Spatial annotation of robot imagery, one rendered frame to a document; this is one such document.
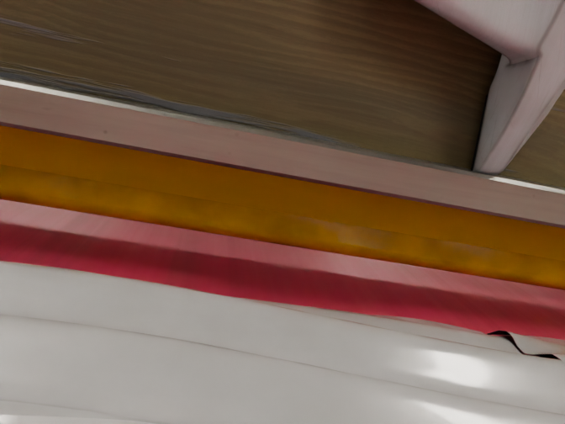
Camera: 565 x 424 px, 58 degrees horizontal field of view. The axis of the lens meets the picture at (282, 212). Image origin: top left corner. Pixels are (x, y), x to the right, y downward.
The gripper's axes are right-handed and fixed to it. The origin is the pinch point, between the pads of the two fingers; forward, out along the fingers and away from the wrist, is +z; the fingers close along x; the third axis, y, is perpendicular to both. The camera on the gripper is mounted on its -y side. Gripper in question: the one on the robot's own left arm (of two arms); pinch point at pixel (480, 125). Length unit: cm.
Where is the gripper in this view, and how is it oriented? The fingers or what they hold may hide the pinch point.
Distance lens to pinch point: 17.2
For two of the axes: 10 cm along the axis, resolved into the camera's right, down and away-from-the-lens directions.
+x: 1.2, 2.3, -9.7
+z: -1.9, 9.6, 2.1
